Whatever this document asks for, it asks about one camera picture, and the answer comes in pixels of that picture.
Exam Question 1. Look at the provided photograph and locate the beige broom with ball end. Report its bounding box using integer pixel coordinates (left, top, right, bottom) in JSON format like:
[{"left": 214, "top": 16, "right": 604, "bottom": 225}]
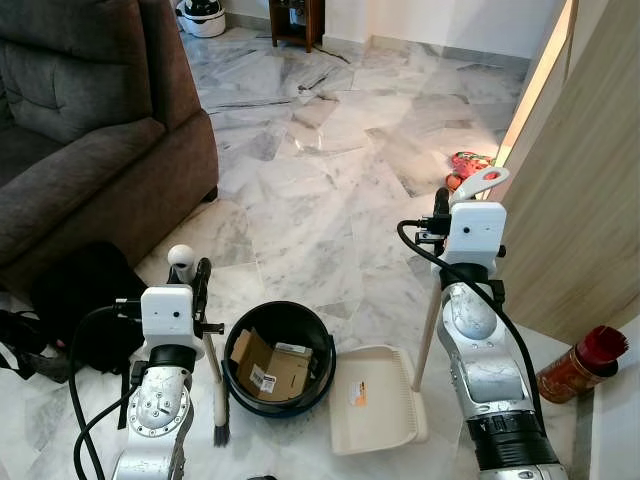
[{"left": 166, "top": 244, "right": 233, "bottom": 448}]

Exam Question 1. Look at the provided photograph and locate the beige long-handled dustpan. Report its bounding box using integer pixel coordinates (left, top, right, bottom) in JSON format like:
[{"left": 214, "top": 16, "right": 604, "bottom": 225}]
[{"left": 328, "top": 166, "right": 511, "bottom": 458}]

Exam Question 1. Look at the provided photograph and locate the red net of oranges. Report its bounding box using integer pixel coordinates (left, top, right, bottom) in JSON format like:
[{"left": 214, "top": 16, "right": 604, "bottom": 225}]
[{"left": 445, "top": 150, "right": 498, "bottom": 192}]

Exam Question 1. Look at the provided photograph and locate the brown cardboard box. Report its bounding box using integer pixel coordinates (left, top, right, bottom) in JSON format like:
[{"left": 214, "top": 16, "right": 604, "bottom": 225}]
[{"left": 231, "top": 329, "right": 315, "bottom": 402}]

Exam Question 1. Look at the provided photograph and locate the black round bucket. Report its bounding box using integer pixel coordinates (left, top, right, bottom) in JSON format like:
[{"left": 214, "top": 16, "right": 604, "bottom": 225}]
[{"left": 222, "top": 299, "right": 338, "bottom": 419}]

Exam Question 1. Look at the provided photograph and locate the black bag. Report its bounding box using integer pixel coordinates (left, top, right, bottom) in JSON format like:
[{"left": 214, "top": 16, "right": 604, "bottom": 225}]
[{"left": 0, "top": 240, "right": 149, "bottom": 379}]

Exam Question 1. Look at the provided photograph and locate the light wooden panel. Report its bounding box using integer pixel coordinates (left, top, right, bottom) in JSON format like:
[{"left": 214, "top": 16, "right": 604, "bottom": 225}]
[{"left": 494, "top": 0, "right": 640, "bottom": 346}]

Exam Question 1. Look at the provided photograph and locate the orange jar with red lid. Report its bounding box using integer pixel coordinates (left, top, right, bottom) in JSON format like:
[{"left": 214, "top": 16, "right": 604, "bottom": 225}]
[{"left": 536, "top": 325, "right": 630, "bottom": 405}]

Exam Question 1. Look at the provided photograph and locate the dark brown fabric sofa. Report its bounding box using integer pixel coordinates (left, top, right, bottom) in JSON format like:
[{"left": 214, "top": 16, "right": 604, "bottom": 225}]
[{"left": 0, "top": 0, "right": 220, "bottom": 293}]

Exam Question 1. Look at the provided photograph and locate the dark wooden stool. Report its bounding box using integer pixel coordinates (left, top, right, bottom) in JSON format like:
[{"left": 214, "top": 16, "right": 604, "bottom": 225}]
[{"left": 268, "top": 0, "right": 327, "bottom": 54}]

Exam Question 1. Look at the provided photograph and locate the white round appliance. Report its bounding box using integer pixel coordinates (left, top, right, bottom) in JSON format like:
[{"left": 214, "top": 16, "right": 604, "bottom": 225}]
[{"left": 177, "top": 0, "right": 228, "bottom": 39}]

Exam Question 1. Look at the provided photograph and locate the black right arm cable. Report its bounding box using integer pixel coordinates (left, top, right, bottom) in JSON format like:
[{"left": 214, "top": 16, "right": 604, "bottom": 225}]
[{"left": 396, "top": 219, "right": 547, "bottom": 433}]

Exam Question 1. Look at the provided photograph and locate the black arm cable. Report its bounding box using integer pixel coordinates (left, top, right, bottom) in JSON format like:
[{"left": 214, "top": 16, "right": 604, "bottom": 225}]
[
  {"left": 396, "top": 219, "right": 547, "bottom": 433},
  {"left": 67, "top": 300, "right": 151, "bottom": 480}
]

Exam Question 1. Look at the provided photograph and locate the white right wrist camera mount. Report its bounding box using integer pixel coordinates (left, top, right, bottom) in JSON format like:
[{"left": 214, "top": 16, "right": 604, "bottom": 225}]
[{"left": 445, "top": 203, "right": 506, "bottom": 271}]

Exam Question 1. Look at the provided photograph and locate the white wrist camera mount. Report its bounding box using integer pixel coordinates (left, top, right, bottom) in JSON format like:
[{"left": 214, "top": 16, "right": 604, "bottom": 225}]
[
  {"left": 445, "top": 203, "right": 506, "bottom": 271},
  {"left": 140, "top": 285, "right": 197, "bottom": 351}
]

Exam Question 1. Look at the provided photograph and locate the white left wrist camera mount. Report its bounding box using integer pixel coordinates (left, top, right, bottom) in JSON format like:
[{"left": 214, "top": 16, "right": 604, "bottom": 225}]
[{"left": 140, "top": 285, "right": 197, "bottom": 351}]

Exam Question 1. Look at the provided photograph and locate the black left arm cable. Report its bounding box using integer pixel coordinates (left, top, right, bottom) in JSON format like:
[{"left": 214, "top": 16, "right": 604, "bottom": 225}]
[{"left": 67, "top": 300, "right": 151, "bottom": 480}]

